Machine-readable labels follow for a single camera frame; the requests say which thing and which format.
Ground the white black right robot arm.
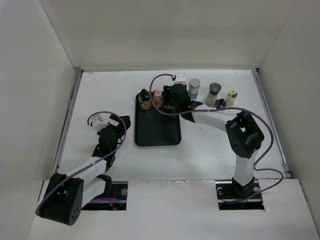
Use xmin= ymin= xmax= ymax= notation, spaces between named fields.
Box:
xmin=163 ymin=84 xmax=265 ymax=198

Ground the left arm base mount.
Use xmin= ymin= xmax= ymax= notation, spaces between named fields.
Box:
xmin=81 ymin=181 xmax=129 ymax=211

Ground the pink cap spice bottle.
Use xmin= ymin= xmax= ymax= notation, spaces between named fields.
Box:
xmin=152 ymin=89 xmax=163 ymax=109

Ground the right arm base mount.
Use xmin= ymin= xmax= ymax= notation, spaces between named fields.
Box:
xmin=215 ymin=180 xmax=265 ymax=211

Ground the black plastic tray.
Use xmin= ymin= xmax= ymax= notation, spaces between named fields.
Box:
xmin=134 ymin=95 xmax=182 ymax=147

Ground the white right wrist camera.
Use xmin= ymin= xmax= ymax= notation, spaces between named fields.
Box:
xmin=172 ymin=73 xmax=186 ymax=86

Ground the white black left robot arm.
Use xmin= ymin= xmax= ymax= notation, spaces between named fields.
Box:
xmin=35 ymin=111 xmax=131 ymax=226

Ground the yellow cap spice bottle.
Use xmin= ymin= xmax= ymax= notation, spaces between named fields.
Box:
xmin=224 ymin=89 xmax=238 ymax=108

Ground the small black round cap bottle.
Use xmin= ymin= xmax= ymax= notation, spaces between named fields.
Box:
xmin=214 ymin=98 xmax=227 ymax=109

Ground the white lid red label jar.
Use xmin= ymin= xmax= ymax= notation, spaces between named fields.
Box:
xmin=163 ymin=105 xmax=175 ymax=110

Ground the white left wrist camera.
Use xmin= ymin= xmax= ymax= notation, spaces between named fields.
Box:
xmin=89 ymin=114 xmax=108 ymax=132

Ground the black cap grinder bottle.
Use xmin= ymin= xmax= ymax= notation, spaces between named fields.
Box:
xmin=204 ymin=82 xmax=222 ymax=106

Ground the blue label white bead bottle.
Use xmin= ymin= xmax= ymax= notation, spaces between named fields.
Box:
xmin=188 ymin=78 xmax=201 ymax=100

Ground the black pump cap spice bottle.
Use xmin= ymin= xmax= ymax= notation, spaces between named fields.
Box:
xmin=138 ymin=89 xmax=152 ymax=111

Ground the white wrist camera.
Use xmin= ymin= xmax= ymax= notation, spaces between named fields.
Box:
xmin=172 ymin=73 xmax=186 ymax=86
xmin=89 ymin=114 xmax=108 ymax=132

